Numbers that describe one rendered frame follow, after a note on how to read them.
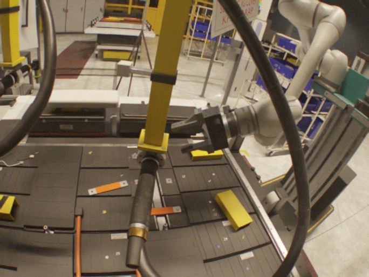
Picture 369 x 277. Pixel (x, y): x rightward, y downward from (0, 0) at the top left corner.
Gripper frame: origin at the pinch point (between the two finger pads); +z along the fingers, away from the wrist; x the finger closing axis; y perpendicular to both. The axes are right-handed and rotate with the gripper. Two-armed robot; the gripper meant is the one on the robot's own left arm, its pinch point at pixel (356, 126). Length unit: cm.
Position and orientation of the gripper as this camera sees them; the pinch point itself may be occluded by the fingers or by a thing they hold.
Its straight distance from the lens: 121.9
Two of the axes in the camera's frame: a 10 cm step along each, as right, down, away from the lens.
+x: 4.3, 6.1, -6.7
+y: -8.8, 1.1, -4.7
